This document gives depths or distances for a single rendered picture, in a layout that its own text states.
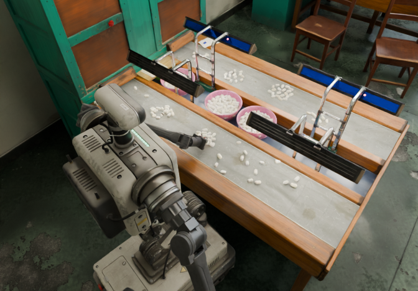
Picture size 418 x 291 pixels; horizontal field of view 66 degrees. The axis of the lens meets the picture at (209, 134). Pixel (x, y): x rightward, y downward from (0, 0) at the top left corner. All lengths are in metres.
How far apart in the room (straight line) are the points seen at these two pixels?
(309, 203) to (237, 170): 0.44
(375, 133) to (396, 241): 0.89
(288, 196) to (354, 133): 0.68
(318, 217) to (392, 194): 1.32
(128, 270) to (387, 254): 1.80
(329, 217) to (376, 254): 0.93
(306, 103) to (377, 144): 0.53
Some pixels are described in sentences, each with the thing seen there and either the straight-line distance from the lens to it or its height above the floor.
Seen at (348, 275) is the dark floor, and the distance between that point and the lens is 2.60.
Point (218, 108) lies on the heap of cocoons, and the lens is 2.29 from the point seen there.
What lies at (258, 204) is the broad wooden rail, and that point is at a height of 0.76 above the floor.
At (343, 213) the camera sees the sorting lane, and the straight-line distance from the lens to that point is 1.90.
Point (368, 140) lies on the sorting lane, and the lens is 2.30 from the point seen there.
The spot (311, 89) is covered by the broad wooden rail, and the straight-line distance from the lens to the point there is 2.51.
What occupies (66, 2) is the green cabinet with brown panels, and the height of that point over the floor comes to 1.46.
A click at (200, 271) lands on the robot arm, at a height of 1.27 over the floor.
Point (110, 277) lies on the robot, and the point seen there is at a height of 0.47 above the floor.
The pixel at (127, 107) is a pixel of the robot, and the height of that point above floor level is 1.64.
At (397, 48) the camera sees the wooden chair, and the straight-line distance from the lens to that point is 3.88.
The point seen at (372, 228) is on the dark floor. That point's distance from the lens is 2.83.
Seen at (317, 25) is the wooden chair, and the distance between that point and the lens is 3.99.
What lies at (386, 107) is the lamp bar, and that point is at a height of 1.07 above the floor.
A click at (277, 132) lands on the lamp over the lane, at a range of 1.69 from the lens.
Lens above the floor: 2.29
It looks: 47 degrees down
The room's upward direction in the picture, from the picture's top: 1 degrees counter-clockwise
